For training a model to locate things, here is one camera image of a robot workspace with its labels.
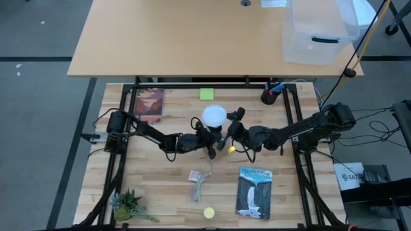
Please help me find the green sticky note pad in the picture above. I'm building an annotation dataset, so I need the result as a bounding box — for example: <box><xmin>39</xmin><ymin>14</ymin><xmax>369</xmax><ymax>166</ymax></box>
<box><xmin>199</xmin><ymin>87</ymin><xmax>215</xmax><ymax>101</ymax></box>

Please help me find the green succulent plant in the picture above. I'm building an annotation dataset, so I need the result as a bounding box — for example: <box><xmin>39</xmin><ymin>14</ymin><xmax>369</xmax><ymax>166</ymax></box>
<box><xmin>109</xmin><ymin>187</ymin><xmax>161</xmax><ymax>223</ymax></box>

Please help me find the black side cart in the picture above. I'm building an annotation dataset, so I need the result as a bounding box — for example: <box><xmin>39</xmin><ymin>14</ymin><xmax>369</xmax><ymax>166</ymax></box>
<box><xmin>339</xmin><ymin>179</ymin><xmax>411</xmax><ymax>231</ymax></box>

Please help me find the white rectangular object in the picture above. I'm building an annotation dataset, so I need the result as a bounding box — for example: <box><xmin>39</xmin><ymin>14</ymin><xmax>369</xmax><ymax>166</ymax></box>
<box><xmin>259</xmin><ymin>0</ymin><xmax>287</xmax><ymax>8</ymax></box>

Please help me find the white coiled power cord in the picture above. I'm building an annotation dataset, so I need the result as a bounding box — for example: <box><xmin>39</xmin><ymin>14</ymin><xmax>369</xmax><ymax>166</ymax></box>
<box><xmin>188</xmin><ymin>158</ymin><xmax>214</xmax><ymax>203</ymax></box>

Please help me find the brown canyon book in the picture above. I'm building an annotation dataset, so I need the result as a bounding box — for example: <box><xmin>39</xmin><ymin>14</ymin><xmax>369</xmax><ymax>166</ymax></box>
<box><xmin>132</xmin><ymin>87</ymin><xmax>165</xmax><ymax>124</ymax></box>

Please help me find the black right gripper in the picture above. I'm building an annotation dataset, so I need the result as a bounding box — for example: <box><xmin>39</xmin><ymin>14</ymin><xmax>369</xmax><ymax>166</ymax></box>
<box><xmin>216</xmin><ymin>107</ymin><xmax>254</xmax><ymax>151</ymax></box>

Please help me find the white printed box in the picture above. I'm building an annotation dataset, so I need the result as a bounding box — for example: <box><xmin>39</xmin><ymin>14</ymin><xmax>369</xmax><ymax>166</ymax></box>
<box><xmin>333</xmin><ymin>162</ymin><xmax>366</xmax><ymax>192</ymax></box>

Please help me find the yellow cable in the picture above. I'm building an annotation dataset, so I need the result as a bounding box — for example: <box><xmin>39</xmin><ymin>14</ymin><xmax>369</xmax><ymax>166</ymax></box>
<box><xmin>320</xmin><ymin>0</ymin><xmax>392</xmax><ymax>102</ymax></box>

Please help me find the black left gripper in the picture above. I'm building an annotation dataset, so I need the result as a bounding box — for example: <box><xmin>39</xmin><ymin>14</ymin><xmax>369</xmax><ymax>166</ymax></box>
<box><xmin>176</xmin><ymin>120</ymin><xmax>217</xmax><ymax>160</ymax></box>

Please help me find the black aluminium table frame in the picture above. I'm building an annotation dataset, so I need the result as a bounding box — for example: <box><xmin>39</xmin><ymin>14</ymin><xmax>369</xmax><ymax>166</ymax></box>
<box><xmin>76</xmin><ymin>81</ymin><xmax>346</xmax><ymax>231</ymax></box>

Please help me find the tan wooden desk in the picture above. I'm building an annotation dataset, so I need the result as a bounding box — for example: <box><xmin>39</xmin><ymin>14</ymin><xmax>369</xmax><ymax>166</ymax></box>
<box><xmin>66</xmin><ymin>0</ymin><xmax>365</xmax><ymax>78</ymax></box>

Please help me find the thick black cable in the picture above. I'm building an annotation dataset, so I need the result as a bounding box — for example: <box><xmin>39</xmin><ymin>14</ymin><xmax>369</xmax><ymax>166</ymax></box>
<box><xmin>319</xmin><ymin>0</ymin><xmax>387</xmax><ymax>107</ymax></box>

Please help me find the clear plastic storage bin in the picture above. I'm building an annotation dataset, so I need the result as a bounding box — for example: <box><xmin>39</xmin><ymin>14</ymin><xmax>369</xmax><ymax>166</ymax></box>
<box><xmin>281</xmin><ymin>0</ymin><xmax>361</xmax><ymax>66</ymax></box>

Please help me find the black caster stand leg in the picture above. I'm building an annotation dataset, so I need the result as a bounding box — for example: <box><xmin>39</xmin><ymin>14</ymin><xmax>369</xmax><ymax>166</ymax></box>
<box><xmin>384</xmin><ymin>0</ymin><xmax>411</xmax><ymax>37</ymax></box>

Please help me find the black socket metal pole lamp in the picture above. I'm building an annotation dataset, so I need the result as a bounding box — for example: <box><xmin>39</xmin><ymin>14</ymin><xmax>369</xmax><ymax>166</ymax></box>
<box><xmin>207</xmin><ymin>124</ymin><xmax>224</xmax><ymax>137</ymax></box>

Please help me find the apple scented candle glass jar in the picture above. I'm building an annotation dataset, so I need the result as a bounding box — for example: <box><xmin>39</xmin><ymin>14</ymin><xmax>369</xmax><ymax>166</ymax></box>
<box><xmin>202</xmin><ymin>206</ymin><xmax>216</xmax><ymax>220</ymax></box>

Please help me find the grey metal mounting bracket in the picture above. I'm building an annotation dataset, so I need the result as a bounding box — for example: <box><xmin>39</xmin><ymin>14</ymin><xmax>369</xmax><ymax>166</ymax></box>
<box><xmin>80</xmin><ymin>132</ymin><xmax>109</xmax><ymax>144</ymax></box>

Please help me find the small black box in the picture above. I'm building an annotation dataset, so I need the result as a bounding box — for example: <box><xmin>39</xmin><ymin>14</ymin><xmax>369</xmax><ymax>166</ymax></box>
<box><xmin>362</xmin><ymin>164</ymin><xmax>390</xmax><ymax>184</ymax></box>

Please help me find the blue Yellowstone book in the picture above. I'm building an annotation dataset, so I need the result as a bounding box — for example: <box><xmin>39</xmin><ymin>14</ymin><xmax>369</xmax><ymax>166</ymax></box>
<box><xmin>234</xmin><ymin>166</ymin><xmax>274</xmax><ymax>221</ymax></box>

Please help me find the black mesh pen cup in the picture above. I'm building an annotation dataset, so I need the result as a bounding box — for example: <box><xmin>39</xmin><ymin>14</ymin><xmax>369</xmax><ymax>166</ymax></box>
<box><xmin>260</xmin><ymin>88</ymin><xmax>281</xmax><ymax>106</ymax></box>

